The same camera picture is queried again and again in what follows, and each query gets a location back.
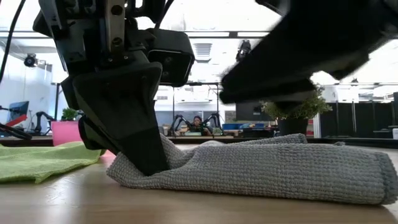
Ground green microfiber towel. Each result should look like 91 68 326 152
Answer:
0 141 106 184

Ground person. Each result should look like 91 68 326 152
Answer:
186 115 212 136

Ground black partition panels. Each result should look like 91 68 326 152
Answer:
320 101 398 138

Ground background computer monitor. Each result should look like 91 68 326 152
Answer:
8 101 30 122

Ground potted artificial plant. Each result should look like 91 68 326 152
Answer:
260 85 333 137

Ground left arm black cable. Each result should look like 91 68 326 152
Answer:
0 0 27 83

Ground black metal stand frame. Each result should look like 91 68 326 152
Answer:
172 81 220 119
51 81 63 122

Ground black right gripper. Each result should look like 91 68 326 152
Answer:
219 0 398 105

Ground white post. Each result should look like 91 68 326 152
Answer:
313 113 322 139

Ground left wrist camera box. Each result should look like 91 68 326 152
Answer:
146 28 196 88

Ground red angled bar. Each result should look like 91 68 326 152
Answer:
4 114 28 128

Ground blue storage bin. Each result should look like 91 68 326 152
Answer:
222 123 246 131

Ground black background screen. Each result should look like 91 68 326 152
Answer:
235 101 274 123

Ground black ceiling spot camera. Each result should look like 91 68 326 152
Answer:
238 39 252 62
23 53 39 68

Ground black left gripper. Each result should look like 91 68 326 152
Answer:
32 0 170 177

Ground black curved hose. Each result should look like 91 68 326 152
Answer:
0 123 32 140

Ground grey microfiber towel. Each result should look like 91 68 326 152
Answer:
106 133 398 205

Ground small background plant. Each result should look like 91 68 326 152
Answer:
61 107 79 122

